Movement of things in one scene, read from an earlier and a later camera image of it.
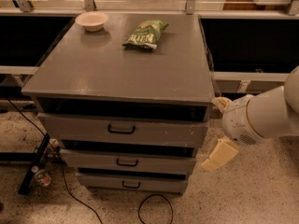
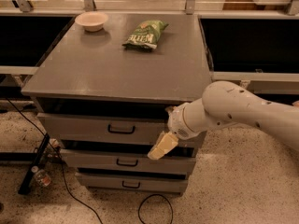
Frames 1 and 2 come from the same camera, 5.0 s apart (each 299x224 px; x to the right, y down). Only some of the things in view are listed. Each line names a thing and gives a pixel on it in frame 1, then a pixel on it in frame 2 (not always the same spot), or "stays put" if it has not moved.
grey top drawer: (128, 126) stays put
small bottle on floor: (41, 177) stays put
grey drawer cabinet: (127, 98) stays put
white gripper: (239, 120) → (177, 121)
